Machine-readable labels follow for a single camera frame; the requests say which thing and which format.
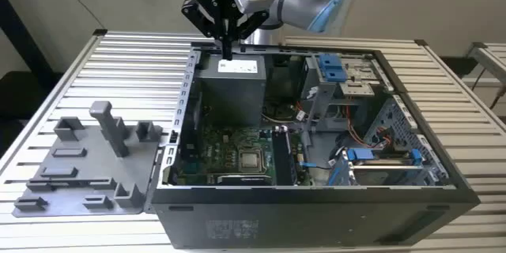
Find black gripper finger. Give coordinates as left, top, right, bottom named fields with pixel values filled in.
left=181, top=0, right=228, bottom=60
left=227, top=11, right=271, bottom=60

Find black RAM slot bank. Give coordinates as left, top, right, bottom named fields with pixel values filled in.
left=271, top=128, right=297, bottom=186

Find grey power supply unit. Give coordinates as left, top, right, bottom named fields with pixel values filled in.
left=193, top=54, right=267, bottom=128

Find grey metal drive cage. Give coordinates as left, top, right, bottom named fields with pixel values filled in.
left=302, top=54, right=391, bottom=132

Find metal CPU socket cover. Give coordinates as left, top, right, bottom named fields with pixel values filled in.
left=235, top=145, right=268, bottom=176

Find green motherboard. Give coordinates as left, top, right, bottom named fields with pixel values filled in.
left=173, top=125, right=314, bottom=187

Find silver CPU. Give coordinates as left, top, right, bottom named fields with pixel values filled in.
left=240, top=152, right=263, bottom=173

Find blue disk carrier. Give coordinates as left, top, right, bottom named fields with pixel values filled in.
left=330, top=147, right=426, bottom=187

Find black graphics card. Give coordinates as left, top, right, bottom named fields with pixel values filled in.
left=216, top=174, right=273, bottom=187

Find grey plastic parts rack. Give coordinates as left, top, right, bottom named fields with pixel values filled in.
left=10, top=101, right=165, bottom=218

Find silver hard disk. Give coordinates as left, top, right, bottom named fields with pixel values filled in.
left=354, top=167, right=414, bottom=187

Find metal slat side table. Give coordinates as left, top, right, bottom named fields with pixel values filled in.
left=460, top=41, right=506, bottom=89

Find black PC case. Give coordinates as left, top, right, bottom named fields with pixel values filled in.
left=144, top=41, right=482, bottom=249

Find blue plastic drive bracket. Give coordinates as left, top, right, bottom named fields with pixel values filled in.
left=318, top=53, right=343, bottom=84

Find power supply wire bundle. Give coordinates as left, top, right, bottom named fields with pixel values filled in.
left=261, top=101, right=306, bottom=123

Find orange wire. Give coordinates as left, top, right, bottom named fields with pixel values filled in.
left=344, top=103, right=380, bottom=148

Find black wire with blue plug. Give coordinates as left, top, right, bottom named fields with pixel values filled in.
left=299, top=161, right=344, bottom=172

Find red and yellow power wires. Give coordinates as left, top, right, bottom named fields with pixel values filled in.
left=375, top=127, right=395, bottom=149

